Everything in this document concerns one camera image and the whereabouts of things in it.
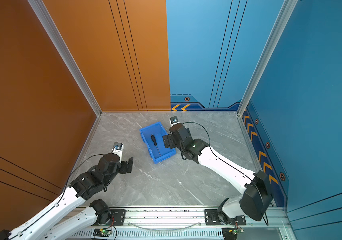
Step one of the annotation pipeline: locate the left green circuit board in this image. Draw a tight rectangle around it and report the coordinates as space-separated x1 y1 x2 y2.
93 229 113 239

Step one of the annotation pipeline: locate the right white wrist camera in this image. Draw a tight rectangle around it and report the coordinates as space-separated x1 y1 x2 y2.
170 116 179 127

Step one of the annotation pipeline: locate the black handled screwdriver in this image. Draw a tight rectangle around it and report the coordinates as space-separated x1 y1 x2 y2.
151 135 161 156

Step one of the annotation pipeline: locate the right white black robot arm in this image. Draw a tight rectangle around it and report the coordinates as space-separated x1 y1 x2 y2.
163 118 274 225

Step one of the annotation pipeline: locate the right green circuit board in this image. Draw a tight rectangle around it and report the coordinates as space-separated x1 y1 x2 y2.
229 226 244 235

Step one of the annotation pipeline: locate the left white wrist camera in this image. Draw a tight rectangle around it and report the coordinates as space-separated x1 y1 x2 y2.
112 142 124 162

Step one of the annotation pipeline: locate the blue plastic bin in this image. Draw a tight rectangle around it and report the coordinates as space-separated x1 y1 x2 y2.
140 122 176 164

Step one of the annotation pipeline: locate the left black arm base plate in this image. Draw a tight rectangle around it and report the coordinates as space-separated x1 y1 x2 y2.
95 209 127 226

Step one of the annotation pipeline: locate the right aluminium corner post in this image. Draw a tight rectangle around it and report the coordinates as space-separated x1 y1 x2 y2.
237 0 298 117

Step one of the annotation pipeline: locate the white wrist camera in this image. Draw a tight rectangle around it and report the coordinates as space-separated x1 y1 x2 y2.
112 142 124 162
170 116 179 127

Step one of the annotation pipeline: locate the aluminium corner post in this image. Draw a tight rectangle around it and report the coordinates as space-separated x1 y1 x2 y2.
28 0 103 117
237 0 298 117

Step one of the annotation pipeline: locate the green circuit board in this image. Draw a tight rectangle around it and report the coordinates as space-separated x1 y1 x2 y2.
93 229 113 239
229 226 244 235

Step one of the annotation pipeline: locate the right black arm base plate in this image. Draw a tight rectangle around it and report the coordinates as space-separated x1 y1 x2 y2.
204 209 246 226

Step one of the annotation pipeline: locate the aluminium front rail frame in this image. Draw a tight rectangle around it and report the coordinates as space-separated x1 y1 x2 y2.
62 207 296 240

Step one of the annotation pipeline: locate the left aluminium corner post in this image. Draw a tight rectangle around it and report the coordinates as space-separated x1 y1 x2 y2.
28 0 103 117

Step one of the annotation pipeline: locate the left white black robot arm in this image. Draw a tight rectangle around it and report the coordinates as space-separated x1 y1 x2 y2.
0 153 134 240

